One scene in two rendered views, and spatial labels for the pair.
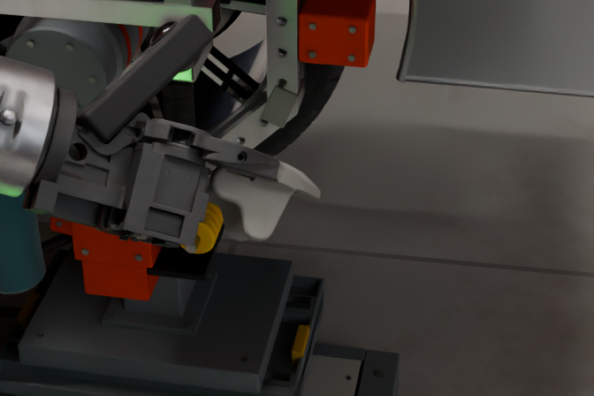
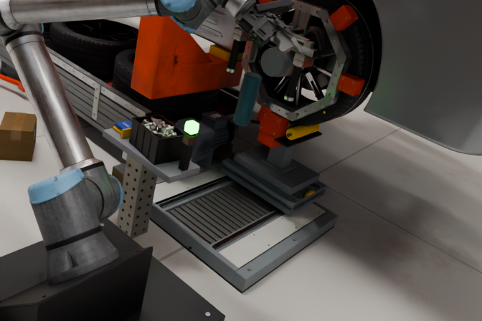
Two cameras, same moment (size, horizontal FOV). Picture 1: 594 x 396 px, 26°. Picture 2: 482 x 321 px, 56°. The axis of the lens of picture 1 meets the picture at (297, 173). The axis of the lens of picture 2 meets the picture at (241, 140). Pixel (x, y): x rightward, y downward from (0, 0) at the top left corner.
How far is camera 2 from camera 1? 73 cm
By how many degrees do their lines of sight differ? 22
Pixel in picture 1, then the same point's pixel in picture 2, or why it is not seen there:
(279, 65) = (331, 88)
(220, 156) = (280, 24)
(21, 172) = (237, 7)
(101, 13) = not seen: hidden behind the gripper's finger
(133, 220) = (254, 28)
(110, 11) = not seen: hidden behind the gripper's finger
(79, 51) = (280, 57)
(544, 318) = (391, 236)
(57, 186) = (243, 16)
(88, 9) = not seen: hidden behind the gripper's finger
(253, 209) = (282, 43)
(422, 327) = (351, 220)
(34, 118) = not seen: outside the picture
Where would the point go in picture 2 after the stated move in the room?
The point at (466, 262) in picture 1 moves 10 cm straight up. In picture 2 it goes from (376, 213) to (383, 200)
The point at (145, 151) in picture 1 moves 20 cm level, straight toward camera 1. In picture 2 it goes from (264, 16) to (239, 22)
